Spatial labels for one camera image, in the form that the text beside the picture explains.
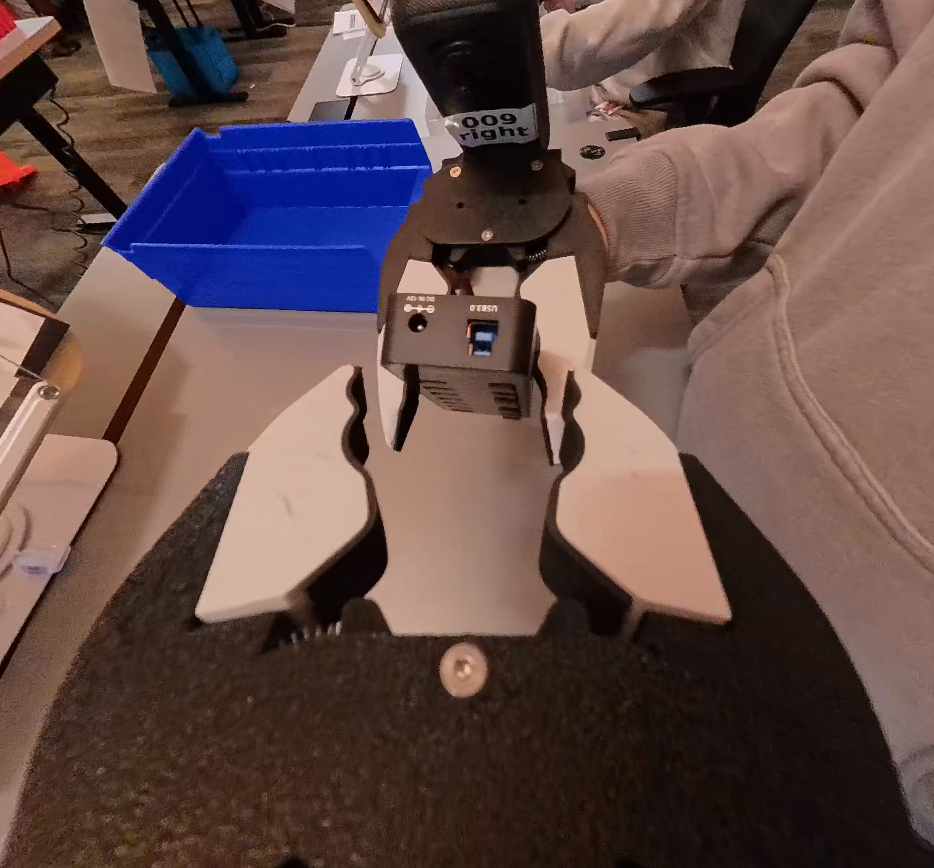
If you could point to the person's right forearm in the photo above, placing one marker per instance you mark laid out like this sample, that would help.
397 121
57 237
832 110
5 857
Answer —
715 197

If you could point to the black round cap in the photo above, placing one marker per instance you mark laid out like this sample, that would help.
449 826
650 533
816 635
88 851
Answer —
592 152

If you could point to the black usb hub box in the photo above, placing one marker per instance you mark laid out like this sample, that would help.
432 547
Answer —
445 343

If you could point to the red white packet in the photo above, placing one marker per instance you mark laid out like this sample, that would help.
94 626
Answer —
607 109

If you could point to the blue plastic bin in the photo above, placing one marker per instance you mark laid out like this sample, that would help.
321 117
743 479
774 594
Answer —
292 226

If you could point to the white board on stand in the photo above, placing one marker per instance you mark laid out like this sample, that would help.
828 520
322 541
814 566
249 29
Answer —
51 503

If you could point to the small clear plastic piece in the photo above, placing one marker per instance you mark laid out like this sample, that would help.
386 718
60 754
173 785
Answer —
40 561

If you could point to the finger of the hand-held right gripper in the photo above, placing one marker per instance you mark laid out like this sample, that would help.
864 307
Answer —
392 401
554 343

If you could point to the white paper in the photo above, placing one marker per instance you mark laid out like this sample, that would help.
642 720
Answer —
348 22

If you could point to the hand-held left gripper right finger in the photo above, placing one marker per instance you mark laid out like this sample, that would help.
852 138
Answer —
635 518

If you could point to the black bar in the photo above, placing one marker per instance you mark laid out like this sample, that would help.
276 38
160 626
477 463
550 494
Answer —
624 133

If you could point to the black office chair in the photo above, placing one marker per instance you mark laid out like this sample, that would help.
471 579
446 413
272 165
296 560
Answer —
788 7

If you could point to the orange cone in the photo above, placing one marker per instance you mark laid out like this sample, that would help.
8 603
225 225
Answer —
14 171

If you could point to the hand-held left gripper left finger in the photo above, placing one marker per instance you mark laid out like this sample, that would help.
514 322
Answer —
292 503

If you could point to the black phone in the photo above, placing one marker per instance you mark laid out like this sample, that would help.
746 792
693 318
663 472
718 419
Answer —
332 111

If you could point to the person's grey hoodie torso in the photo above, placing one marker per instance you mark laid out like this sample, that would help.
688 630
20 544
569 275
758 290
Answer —
839 445

